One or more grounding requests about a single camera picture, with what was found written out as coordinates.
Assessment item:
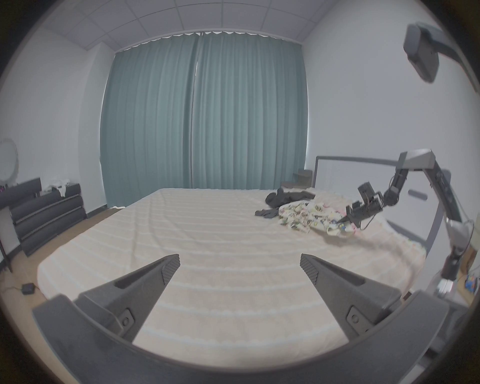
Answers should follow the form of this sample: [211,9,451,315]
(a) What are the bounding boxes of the black chest of drawers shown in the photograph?
[0,177,88,258]

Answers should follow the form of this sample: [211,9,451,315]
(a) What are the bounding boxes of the grey bedside table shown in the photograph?
[281,169,314,190]

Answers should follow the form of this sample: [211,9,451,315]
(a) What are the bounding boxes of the black garment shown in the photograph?
[265,188,316,209]

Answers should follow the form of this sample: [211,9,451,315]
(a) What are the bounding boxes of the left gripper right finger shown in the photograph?
[300,253,403,343]

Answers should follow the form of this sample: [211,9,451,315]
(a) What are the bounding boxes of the wooden bedside table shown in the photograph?
[457,248,480,304]

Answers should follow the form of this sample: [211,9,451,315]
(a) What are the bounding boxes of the bed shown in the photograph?
[37,155,452,367]

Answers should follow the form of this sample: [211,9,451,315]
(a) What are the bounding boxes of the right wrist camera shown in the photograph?
[357,182,380,203]

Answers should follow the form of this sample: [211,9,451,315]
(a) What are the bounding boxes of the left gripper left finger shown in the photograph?
[77,254,181,343]

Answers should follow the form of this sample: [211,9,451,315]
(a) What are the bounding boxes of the white cloth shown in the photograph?
[43,178,72,197]

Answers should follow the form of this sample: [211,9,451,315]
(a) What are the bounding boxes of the white printed pyjama top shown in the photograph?
[277,200,360,239]

